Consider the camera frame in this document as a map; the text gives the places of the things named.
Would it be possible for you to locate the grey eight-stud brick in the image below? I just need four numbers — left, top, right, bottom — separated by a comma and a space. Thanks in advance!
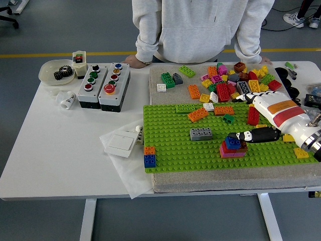
189, 127, 213, 142

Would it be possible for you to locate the blue square brick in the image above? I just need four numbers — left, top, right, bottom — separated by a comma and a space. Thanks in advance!
143, 154, 156, 169
225, 136, 242, 149

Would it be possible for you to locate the grey ring-stud brick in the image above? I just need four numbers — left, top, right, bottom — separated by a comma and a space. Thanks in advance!
236, 81, 252, 96

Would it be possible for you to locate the white paper sheet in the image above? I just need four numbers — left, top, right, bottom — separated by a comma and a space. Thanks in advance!
99, 122, 154, 200

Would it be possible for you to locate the white pipe tee fitting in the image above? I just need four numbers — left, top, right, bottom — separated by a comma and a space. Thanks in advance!
55, 90, 77, 111

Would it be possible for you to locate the small dark green brick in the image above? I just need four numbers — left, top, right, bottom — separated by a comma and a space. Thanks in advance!
222, 113, 236, 125

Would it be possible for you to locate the lime six-stud brick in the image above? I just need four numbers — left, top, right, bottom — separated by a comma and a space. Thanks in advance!
260, 73, 275, 85

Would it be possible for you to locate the grey emergency-stop control box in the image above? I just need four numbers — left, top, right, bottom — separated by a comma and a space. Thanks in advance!
97, 62, 131, 112

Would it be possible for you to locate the white furniture foot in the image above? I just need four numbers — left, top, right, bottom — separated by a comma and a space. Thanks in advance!
7, 0, 30, 15

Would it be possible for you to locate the grey four-button control box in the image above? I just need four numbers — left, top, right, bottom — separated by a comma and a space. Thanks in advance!
77, 62, 109, 110

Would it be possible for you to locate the person's right hand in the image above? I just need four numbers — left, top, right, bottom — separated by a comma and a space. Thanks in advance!
120, 55, 152, 69

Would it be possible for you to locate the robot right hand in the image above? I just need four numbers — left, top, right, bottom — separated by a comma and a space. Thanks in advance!
227, 91, 318, 149

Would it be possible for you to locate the orange eight-stud brick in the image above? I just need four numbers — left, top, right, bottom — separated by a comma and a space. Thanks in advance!
213, 106, 235, 116
187, 107, 210, 124
187, 84, 202, 100

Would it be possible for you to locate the black floor cable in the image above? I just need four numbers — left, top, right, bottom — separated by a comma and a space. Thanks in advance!
260, 6, 321, 32

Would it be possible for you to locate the black box green print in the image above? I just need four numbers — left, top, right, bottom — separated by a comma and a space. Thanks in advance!
304, 94, 321, 109

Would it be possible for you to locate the white tube with writing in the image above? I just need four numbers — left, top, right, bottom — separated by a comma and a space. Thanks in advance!
134, 125, 144, 146

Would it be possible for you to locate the grey-brown mat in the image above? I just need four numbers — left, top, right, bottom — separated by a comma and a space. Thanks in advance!
148, 63, 321, 194

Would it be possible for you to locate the clear plastic bag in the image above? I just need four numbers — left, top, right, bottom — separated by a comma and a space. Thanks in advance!
300, 105, 321, 122

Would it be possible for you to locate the green eight-stud brick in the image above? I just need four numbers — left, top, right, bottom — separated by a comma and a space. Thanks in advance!
160, 72, 176, 89

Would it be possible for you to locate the pink long brick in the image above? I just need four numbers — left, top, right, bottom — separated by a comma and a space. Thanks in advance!
219, 147, 247, 159

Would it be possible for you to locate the black office chair base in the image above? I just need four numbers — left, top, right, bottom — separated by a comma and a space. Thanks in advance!
0, 6, 20, 30

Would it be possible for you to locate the person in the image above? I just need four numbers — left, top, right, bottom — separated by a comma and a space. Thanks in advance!
283, 0, 321, 29
131, 0, 276, 64

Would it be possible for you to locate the white wall switch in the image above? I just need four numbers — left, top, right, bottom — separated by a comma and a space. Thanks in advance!
104, 133, 137, 159

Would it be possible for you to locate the red square brick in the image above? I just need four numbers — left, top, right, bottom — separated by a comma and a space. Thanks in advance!
220, 140, 235, 154

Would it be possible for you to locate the lime eight-stud brick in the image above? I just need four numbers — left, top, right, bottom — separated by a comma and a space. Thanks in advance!
178, 65, 196, 78

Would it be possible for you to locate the green long brick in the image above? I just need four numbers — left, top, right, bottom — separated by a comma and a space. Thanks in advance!
175, 103, 205, 115

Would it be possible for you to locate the grey sloped brick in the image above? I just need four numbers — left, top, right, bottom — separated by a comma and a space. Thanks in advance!
172, 72, 184, 85

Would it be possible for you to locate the green studded baseplate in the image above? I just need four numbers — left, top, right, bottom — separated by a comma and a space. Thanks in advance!
142, 101, 319, 174

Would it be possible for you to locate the yellow eight-stud brick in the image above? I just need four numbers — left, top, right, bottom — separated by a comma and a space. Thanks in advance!
248, 79, 261, 93

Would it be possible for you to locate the red eight-stud brick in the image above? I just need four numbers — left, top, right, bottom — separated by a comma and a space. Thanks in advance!
247, 106, 260, 126

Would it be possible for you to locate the cream red-green switch box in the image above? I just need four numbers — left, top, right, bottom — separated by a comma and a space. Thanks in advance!
71, 51, 88, 80

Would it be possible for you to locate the white plastic bowl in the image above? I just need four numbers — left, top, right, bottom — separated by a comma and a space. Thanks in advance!
38, 59, 76, 86

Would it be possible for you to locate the white table leg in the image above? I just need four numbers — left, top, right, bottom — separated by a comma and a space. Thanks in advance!
257, 193, 283, 241
79, 199, 97, 241

